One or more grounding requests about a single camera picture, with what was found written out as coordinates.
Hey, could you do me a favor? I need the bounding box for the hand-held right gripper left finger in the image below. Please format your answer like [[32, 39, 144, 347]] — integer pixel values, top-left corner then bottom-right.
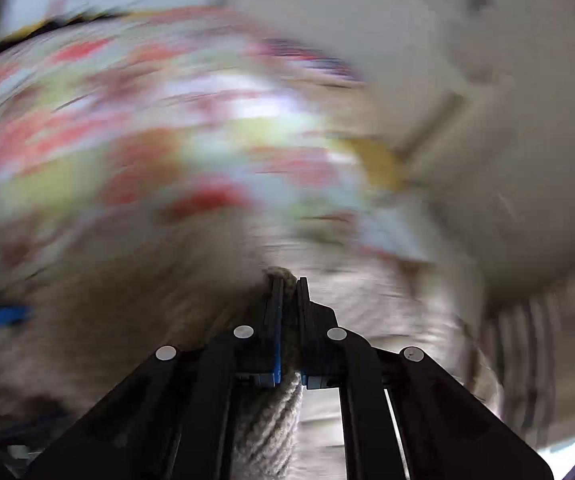
[[24, 277, 284, 480]]

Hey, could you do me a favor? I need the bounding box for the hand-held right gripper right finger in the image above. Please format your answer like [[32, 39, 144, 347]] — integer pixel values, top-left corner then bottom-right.
[[297, 277, 553, 480]]

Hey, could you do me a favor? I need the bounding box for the beige quilted blanket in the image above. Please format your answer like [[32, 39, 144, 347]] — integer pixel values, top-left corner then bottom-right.
[[0, 240, 498, 480]]

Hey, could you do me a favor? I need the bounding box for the yellow pillow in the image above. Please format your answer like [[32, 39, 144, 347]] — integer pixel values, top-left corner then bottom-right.
[[342, 136, 411, 192]]

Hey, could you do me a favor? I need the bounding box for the striped printed curtain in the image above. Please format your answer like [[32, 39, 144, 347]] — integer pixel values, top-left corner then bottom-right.
[[477, 292, 573, 448]]

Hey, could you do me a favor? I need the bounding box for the floral bed sheet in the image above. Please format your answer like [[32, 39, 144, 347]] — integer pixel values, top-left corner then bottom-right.
[[0, 7, 433, 281]]

